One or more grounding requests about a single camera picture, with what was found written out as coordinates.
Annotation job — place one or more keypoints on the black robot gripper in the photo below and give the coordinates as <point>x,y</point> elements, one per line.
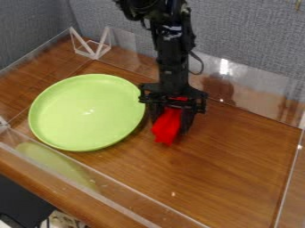
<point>172,92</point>

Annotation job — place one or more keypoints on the red plastic block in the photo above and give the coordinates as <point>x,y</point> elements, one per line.
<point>167,124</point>

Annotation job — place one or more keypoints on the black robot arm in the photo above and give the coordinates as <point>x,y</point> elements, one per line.
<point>167,19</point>

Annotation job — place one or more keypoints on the green round plate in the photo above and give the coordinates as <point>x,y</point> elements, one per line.
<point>85,112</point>

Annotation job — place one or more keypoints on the white power strip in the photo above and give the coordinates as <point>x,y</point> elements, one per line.
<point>61,220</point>

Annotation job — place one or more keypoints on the clear acrylic enclosure wall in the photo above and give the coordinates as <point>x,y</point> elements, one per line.
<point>231,174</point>

